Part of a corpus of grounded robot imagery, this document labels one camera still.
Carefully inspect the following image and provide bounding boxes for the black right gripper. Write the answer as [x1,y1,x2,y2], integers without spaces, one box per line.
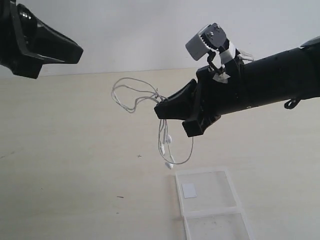
[154,60,248,137]

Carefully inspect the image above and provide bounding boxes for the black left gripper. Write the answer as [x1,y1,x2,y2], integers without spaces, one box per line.
[0,0,84,79]

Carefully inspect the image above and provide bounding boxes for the white wired earphones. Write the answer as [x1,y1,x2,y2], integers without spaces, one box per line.
[110,77,194,170]

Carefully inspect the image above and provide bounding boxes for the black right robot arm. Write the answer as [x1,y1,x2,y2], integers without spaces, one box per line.
[154,38,320,137]

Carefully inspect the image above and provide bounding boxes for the clear plastic storage box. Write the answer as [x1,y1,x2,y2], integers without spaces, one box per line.
[175,167,255,240]

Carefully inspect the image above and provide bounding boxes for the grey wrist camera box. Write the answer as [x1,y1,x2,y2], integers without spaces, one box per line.
[185,23,228,61]

